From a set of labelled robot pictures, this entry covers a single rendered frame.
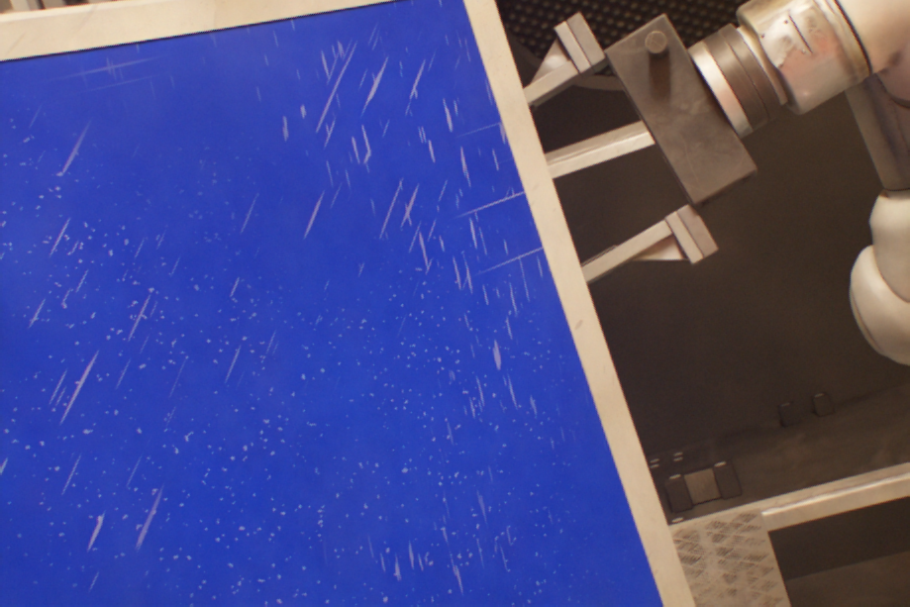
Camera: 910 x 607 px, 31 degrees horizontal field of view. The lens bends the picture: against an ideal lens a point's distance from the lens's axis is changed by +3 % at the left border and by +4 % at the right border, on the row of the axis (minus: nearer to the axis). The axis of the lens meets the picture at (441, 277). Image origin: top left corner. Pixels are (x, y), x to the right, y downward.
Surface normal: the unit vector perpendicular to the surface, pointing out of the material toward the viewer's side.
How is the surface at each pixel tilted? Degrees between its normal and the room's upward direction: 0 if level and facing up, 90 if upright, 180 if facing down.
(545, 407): 90
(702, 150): 86
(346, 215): 90
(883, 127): 103
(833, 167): 90
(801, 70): 115
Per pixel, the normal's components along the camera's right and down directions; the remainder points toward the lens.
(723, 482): -0.15, 0.04
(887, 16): -0.23, 0.50
